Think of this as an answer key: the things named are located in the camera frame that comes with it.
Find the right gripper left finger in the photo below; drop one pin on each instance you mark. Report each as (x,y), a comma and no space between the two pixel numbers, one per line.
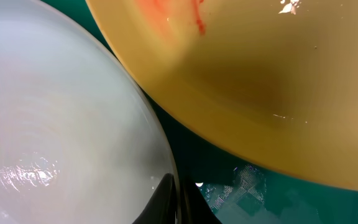
(162,206)

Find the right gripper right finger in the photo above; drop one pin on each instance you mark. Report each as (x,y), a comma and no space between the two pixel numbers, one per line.
(194,209)

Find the light blue plate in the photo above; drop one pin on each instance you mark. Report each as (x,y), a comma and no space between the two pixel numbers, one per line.
(79,142)

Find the yellow plate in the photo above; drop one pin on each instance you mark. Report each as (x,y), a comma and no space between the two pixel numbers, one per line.
(272,82)

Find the teal plastic tray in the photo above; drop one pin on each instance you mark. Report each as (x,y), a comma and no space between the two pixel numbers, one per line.
(236,190)

